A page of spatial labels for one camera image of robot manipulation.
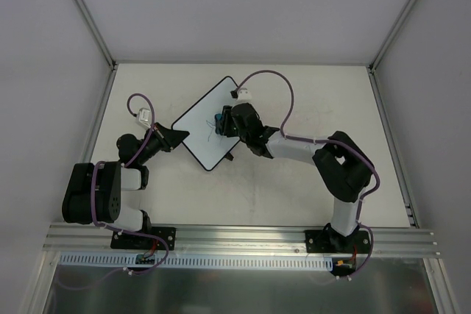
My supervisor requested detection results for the blue bone-shaped eraser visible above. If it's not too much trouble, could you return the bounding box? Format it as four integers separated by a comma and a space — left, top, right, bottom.
214, 113, 224, 135

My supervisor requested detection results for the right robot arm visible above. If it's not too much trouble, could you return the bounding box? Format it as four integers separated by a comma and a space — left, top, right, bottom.
214, 103, 376, 252

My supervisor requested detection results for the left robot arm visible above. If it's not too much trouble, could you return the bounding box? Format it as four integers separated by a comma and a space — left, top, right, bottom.
62, 108, 202, 248

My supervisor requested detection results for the black whiteboard clip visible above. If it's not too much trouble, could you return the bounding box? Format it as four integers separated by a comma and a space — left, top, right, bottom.
225, 152, 234, 161

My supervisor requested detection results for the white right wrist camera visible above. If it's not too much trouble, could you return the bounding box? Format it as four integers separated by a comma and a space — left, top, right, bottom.
230, 88, 252, 104

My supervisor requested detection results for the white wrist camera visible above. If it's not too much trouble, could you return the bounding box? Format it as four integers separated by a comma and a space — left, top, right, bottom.
230, 88, 252, 104
135, 107, 152, 129

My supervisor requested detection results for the white whiteboard black frame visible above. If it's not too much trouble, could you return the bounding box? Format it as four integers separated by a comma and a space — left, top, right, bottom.
171, 76, 240, 171

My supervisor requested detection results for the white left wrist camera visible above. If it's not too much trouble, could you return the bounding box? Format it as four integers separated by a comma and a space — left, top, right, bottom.
135, 107, 152, 129

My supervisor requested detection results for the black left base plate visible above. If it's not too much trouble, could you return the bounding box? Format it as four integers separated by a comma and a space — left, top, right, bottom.
110, 226, 177, 251

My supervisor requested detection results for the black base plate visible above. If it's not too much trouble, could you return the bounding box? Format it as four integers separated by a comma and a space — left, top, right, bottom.
110, 226, 177, 251
304, 228, 372, 254

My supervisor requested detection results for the white slotted cable duct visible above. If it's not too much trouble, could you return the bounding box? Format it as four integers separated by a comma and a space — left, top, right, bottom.
59, 251, 333, 271

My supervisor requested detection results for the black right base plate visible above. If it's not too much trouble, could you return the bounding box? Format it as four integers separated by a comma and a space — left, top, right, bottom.
304, 228, 372, 254

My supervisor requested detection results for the aluminium mounting rail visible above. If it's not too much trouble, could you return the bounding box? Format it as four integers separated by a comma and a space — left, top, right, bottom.
42, 223, 442, 258

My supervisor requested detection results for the right aluminium frame post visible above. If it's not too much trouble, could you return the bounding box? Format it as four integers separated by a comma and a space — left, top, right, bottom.
369, 0, 419, 73

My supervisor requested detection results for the aluminium frame post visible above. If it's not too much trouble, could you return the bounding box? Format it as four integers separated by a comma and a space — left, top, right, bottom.
369, 0, 419, 73
72, 0, 116, 69

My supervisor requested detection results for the left aluminium frame post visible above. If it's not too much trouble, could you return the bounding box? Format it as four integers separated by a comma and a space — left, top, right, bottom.
72, 0, 116, 69

